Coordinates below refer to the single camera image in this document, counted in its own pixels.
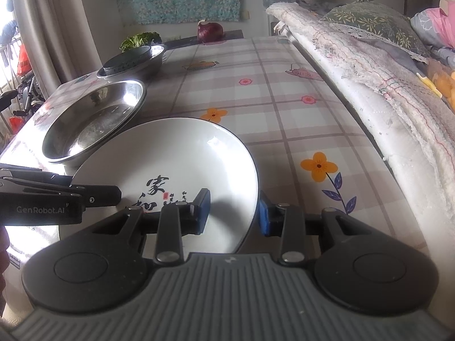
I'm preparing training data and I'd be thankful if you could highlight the grey quilt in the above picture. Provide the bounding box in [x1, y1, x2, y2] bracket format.
[299, 0, 427, 73]

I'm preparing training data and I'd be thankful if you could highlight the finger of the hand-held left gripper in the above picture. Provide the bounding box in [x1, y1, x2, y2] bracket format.
[0, 163, 72, 186]
[0, 177, 122, 207]

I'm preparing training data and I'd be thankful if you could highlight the green napa cabbage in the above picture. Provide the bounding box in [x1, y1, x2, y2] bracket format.
[120, 32, 162, 52]

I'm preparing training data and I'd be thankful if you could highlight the white stitched quilt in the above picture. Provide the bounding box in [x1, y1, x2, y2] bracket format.
[266, 2, 455, 199]

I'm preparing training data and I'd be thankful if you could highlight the red onion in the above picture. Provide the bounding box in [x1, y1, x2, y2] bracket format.
[197, 19, 224, 43]

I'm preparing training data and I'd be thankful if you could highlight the dark printed table cover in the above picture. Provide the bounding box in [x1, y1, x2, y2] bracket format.
[162, 30, 244, 48]

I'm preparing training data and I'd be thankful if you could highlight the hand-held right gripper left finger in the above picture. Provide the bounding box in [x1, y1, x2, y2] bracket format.
[92, 188, 212, 265]

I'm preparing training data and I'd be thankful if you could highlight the deep stainless steel bowl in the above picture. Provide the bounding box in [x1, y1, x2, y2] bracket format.
[97, 44, 167, 82]

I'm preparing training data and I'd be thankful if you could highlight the white calligraphy plate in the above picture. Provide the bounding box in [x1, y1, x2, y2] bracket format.
[57, 117, 259, 254]

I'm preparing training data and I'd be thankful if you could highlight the orange bag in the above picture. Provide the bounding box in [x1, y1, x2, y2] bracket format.
[17, 43, 31, 76]

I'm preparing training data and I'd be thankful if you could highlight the beige curtain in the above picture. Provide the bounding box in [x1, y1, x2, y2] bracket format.
[16, 0, 123, 89]

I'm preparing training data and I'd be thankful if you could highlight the white mattress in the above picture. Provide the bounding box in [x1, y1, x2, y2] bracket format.
[284, 30, 455, 278]

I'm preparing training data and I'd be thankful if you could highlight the yellow plush toy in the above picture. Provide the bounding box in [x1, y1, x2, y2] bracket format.
[416, 59, 455, 114]

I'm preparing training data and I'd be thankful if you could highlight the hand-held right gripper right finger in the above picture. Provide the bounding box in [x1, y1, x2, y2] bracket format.
[259, 201, 356, 265]

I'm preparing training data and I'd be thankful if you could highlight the shallow stainless steel plate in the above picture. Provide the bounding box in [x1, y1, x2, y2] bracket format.
[42, 79, 147, 166]

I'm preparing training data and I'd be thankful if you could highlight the green floral lace pillow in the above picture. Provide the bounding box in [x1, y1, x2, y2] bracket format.
[320, 0, 431, 65]

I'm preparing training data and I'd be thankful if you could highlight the bicycle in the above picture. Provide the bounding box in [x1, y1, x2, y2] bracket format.
[0, 74, 47, 132]

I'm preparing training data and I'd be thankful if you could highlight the pink floral duvet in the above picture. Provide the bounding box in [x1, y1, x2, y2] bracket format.
[410, 0, 455, 48]

